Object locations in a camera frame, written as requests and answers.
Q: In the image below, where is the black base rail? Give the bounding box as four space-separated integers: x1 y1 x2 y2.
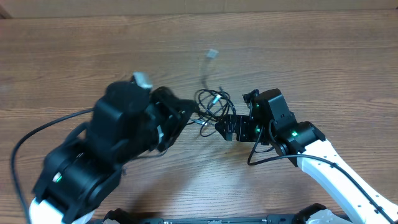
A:
89 203 352 224

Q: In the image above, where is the thick black cable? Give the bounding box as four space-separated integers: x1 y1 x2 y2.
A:
186 49 237 138

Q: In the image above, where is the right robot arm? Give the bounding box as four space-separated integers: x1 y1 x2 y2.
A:
215 89 397 223

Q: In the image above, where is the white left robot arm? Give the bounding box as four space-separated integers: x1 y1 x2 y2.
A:
33 78 198 223

